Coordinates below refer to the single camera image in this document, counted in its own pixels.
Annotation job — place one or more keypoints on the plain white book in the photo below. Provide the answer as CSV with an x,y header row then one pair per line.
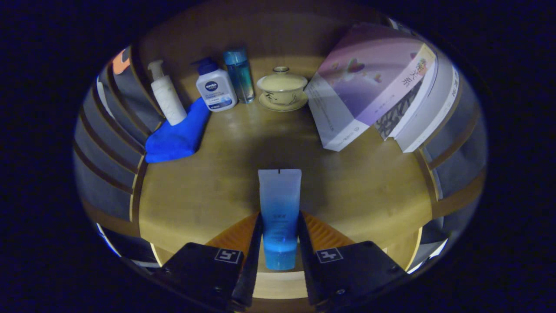
x,y
428,89

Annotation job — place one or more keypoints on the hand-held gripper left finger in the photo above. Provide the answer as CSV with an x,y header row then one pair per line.
x,y
254,261

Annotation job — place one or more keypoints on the cream lidded tea cup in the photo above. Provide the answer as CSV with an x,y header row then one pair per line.
x,y
282,87

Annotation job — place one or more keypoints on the white book with black lettering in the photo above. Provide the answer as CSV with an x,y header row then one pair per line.
x,y
438,113

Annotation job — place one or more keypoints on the purple and white book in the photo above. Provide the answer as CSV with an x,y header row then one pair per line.
x,y
369,78

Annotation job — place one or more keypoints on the blue folded cloth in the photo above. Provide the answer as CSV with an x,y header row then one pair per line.
x,y
178,139

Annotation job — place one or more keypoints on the white pump bottle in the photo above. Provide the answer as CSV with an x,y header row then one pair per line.
x,y
171,102

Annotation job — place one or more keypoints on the blue and white tube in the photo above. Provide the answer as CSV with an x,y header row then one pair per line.
x,y
280,204

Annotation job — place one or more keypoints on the wooden countertop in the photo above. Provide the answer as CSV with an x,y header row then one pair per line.
x,y
208,187

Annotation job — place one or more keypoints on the white bottle with blue cap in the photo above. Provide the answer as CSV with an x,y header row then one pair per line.
x,y
215,91

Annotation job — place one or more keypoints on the teal transparent bottle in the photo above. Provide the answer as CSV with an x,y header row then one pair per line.
x,y
241,78

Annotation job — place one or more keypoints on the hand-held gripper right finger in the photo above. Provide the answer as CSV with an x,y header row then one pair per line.
x,y
306,265

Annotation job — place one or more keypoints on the dark patterned book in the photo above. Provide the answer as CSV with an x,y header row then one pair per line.
x,y
397,113

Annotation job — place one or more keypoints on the brown wooden cabinet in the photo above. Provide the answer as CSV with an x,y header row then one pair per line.
x,y
260,26

